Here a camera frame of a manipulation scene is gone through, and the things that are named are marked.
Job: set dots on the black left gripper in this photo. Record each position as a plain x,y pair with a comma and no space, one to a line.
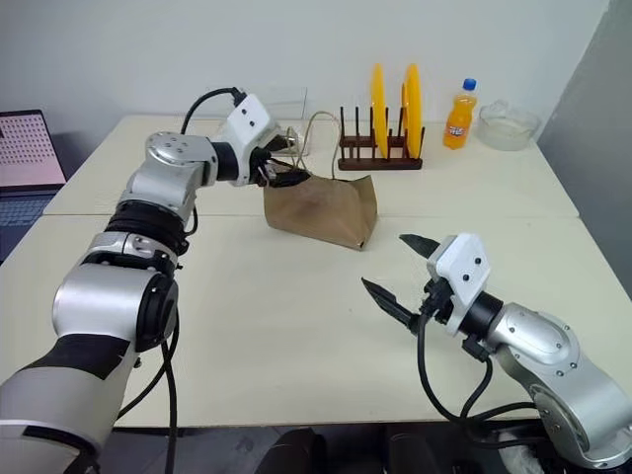
261,168

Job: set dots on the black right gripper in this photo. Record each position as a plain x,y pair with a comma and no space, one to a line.
437,301

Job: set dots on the brown paper bag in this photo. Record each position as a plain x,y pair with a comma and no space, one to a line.
321,207

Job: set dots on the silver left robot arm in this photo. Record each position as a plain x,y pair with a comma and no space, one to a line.
103,301

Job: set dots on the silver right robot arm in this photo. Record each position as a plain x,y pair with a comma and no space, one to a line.
553,355

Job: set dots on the dark wooden dish rack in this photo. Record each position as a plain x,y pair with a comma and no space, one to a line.
380,162

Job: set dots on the yellow plate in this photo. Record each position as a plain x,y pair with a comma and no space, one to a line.
413,108
378,108

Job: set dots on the orange soda bottle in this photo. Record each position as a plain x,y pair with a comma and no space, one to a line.
458,123

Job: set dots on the clear glass bowl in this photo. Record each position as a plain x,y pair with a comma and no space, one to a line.
508,128

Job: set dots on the dark rounded shape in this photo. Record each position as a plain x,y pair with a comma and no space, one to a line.
296,451

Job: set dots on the open laptop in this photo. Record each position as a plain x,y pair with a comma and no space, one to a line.
24,148

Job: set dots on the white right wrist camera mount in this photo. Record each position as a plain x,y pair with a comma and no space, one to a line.
464,276

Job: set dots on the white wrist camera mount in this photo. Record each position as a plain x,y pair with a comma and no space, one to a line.
247,123
464,276

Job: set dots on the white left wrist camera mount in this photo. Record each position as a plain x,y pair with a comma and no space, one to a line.
247,123

